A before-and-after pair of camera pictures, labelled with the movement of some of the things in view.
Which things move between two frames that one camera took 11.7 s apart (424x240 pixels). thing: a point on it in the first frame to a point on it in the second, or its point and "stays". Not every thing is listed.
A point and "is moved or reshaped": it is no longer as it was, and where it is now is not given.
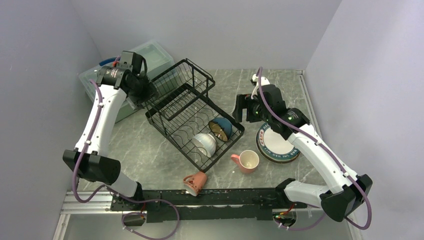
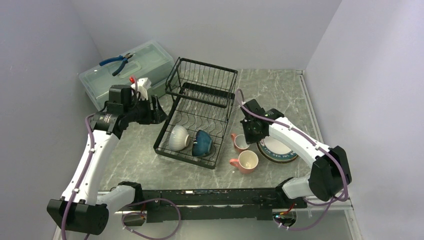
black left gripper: (150, 90) to (156, 115)
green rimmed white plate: (274, 145) stays
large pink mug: (248, 161) stays
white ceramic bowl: (206, 142) to (179, 138)
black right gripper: (244, 101) to (250, 138)
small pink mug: (195, 183) to (240, 142)
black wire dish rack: (181, 109) is moved or reshaped
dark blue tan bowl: (221, 128) to (203, 144)
